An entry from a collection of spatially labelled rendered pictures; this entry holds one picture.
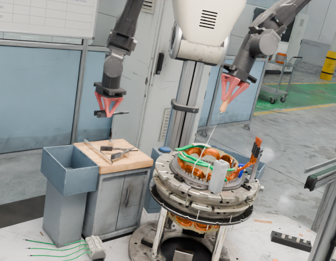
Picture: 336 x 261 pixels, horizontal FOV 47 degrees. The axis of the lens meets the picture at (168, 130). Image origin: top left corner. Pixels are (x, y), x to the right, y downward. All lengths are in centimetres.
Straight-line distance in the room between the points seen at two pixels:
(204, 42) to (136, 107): 205
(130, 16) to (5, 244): 78
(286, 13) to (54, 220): 93
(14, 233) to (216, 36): 99
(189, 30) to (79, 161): 63
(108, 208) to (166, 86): 232
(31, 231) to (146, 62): 227
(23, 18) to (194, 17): 188
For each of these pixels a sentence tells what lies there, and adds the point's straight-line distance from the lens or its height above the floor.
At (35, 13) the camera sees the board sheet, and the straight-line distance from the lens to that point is 319.
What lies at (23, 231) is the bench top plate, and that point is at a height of 78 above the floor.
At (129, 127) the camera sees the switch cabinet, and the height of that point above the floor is 41.
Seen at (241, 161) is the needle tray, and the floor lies 104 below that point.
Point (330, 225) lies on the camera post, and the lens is 78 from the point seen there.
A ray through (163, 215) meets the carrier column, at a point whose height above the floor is 96.
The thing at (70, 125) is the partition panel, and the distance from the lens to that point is 365.
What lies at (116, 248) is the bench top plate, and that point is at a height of 78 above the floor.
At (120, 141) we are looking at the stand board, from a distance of 139.
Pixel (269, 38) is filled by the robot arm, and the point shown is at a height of 152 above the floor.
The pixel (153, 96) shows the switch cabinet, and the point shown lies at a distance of 341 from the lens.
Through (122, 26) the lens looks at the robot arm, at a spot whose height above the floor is 147.
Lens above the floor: 157
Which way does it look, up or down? 18 degrees down
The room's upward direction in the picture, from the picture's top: 11 degrees clockwise
